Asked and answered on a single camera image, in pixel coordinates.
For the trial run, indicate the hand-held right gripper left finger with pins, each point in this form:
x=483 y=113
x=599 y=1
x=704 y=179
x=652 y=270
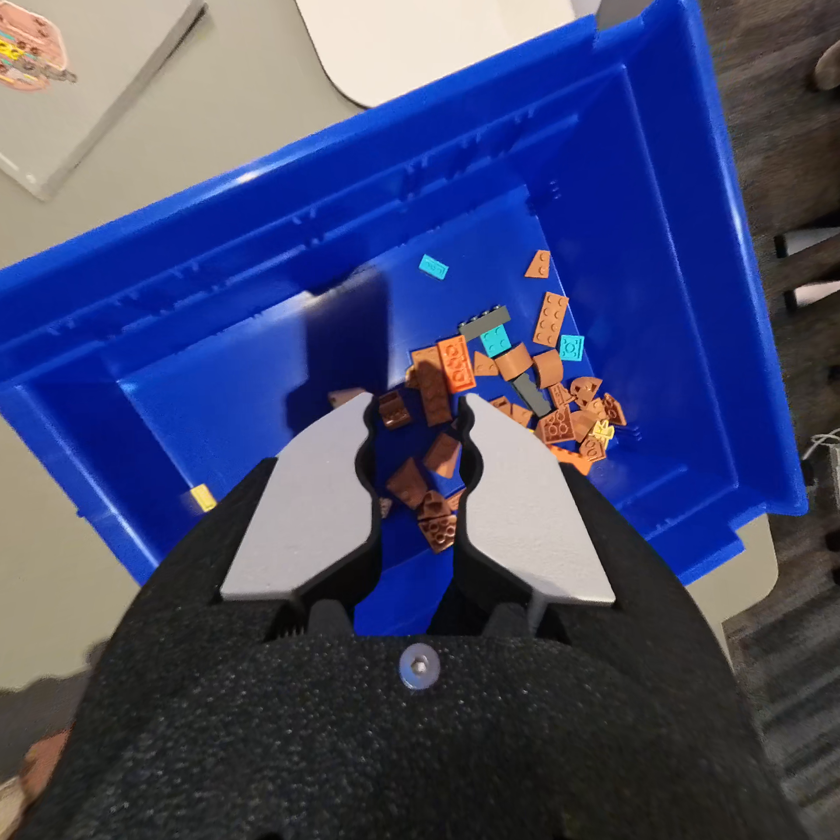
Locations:
x=308 y=518

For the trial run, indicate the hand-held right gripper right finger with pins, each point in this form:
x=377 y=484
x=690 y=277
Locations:
x=531 y=525

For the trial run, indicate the pile of brown toy bricks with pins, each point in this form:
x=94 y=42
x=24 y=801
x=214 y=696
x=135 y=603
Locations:
x=551 y=420

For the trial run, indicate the blue plastic bin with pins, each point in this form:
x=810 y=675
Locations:
x=623 y=164

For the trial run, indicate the grey desk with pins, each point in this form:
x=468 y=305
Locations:
x=216 y=118

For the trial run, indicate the white desk stand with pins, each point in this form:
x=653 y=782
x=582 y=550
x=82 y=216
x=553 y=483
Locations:
x=426 y=46

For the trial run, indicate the yellow toy brick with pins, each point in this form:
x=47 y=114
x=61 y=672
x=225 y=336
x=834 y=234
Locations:
x=202 y=499

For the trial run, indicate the grey instruction booklet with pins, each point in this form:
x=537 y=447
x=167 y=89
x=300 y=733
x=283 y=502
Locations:
x=98 y=79

